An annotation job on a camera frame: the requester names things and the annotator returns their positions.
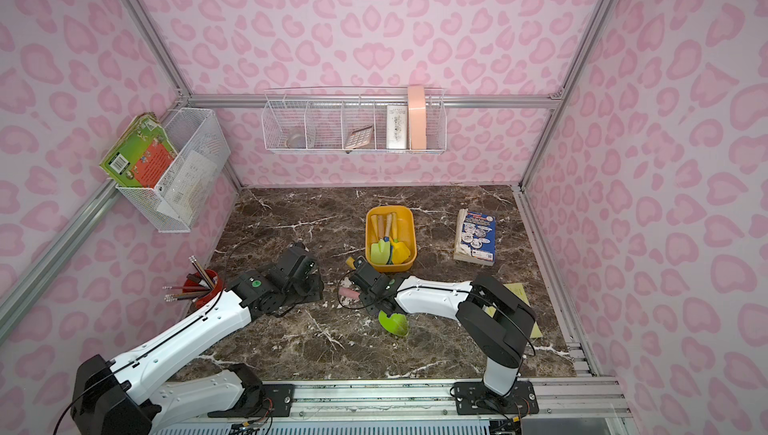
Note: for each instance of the white box on shelf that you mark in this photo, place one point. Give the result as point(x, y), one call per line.
point(396, 127)

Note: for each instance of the small calculator on shelf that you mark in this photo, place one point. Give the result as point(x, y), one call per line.
point(359, 138)

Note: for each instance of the blue shovel wooden handle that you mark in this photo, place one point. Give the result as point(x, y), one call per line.
point(388, 238)

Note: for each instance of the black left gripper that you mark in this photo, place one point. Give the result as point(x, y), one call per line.
point(306, 276)

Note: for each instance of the pink box on shelf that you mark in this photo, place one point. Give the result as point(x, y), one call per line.
point(417, 118)

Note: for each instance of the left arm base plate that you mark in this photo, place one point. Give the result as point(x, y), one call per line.
point(260, 401)

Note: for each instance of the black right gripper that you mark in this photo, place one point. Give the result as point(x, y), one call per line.
point(363, 279)

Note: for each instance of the yellow plastic shovel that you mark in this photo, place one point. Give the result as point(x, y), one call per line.
point(400, 253)

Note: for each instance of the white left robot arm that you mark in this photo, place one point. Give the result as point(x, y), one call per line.
point(132, 393)

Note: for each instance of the green shovel pair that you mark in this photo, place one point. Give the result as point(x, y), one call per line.
point(378, 250)

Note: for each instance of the red pencil cup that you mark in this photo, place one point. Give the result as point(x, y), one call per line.
point(199, 288)

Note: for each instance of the yellow plastic storage box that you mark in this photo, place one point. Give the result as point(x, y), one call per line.
point(406, 228)

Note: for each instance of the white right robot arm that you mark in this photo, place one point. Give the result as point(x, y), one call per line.
point(497, 320)

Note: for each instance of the white wire wall shelf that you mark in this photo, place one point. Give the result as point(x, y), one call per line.
point(310, 120)

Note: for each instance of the white mesh wall basket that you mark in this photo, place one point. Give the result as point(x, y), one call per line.
point(174, 202)

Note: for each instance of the large green shovel yellow handle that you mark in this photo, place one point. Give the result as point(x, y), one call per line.
point(395, 324)

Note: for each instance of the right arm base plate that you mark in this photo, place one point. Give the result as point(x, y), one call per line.
point(474, 398)

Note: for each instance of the purple shovel pink handle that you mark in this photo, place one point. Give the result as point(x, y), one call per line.
point(349, 293)

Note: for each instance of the green red book in basket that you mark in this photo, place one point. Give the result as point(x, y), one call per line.
point(141, 156)

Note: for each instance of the blue Macmillan paperback book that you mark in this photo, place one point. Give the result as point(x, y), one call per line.
point(475, 240)

